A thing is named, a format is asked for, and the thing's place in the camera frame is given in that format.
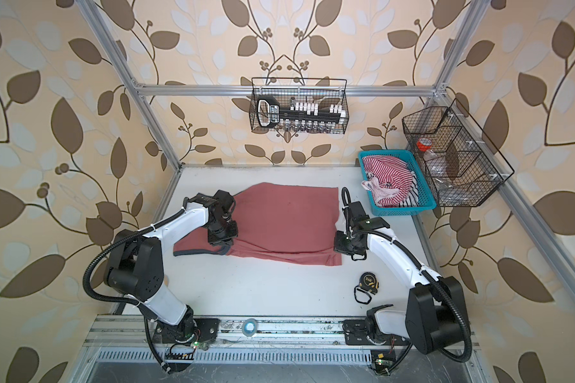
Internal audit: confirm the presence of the black socket set tool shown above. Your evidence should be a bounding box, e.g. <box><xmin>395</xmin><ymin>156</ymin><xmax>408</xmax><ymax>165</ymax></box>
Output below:
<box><xmin>249</xmin><ymin>95</ymin><xmax>350</xmax><ymax>134</ymax></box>

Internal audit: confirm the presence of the back wire basket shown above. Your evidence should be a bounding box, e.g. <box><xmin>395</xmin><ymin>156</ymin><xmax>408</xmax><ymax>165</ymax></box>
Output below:
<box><xmin>249</xmin><ymin>76</ymin><xmax>350</xmax><ymax>136</ymax></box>

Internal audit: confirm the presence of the red capped plastic bottle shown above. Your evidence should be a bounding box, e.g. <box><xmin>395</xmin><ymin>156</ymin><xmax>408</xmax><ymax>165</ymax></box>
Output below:
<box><xmin>416</xmin><ymin>137</ymin><xmax>449</xmax><ymax>177</ymax></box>

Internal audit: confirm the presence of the teal plastic basket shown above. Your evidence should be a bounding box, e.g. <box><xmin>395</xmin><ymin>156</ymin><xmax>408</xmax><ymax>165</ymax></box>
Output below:
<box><xmin>358</xmin><ymin>149</ymin><xmax>437</xmax><ymax>215</ymax></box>

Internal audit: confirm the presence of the round blue button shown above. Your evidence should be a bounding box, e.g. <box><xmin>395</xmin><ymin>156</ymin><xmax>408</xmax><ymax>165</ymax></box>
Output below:
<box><xmin>242</xmin><ymin>319</ymin><xmax>258</xmax><ymax>338</ymax></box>

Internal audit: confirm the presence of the black tape measure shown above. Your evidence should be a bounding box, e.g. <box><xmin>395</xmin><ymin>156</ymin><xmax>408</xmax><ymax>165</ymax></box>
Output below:
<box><xmin>353</xmin><ymin>272</ymin><xmax>380</xmax><ymax>305</ymax></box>

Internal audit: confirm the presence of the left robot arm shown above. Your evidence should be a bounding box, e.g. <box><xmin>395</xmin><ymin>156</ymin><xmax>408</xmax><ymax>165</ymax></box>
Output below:
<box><xmin>82</xmin><ymin>191</ymin><xmax>238</xmax><ymax>374</ymax></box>

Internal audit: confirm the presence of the right wire basket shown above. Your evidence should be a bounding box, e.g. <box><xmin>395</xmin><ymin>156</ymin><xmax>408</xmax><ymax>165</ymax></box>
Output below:
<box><xmin>402</xmin><ymin>99</ymin><xmax>514</xmax><ymax>207</ymax></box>

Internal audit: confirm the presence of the red white striped garment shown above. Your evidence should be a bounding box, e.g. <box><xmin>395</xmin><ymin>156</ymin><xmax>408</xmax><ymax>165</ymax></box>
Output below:
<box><xmin>362</xmin><ymin>155</ymin><xmax>419</xmax><ymax>208</ymax></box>

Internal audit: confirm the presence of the red tank top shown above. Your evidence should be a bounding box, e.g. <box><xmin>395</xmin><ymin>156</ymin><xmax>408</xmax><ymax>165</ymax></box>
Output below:
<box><xmin>173</xmin><ymin>183</ymin><xmax>342</xmax><ymax>267</ymax></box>

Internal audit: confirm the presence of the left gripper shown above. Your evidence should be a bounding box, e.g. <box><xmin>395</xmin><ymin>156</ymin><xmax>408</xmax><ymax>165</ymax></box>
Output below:
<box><xmin>206</xmin><ymin>217</ymin><xmax>238</xmax><ymax>245</ymax></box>

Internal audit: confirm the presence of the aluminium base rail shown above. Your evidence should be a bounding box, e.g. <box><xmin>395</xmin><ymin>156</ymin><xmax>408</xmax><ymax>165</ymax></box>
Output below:
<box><xmin>83</xmin><ymin>314</ymin><xmax>481</xmax><ymax>351</ymax></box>

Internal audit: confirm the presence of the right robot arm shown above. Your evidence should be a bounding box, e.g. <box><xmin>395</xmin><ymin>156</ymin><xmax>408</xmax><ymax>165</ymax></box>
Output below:
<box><xmin>334</xmin><ymin>188</ymin><xmax>474</xmax><ymax>376</ymax></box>

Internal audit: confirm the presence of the wire basket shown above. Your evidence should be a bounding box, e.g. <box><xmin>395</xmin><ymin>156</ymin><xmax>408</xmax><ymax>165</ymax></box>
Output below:
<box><xmin>402</xmin><ymin>99</ymin><xmax>514</xmax><ymax>207</ymax></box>
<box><xmin>249</xmin><ymin>76</ymin><xmax>350</xmax><ymax>136</ymax></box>

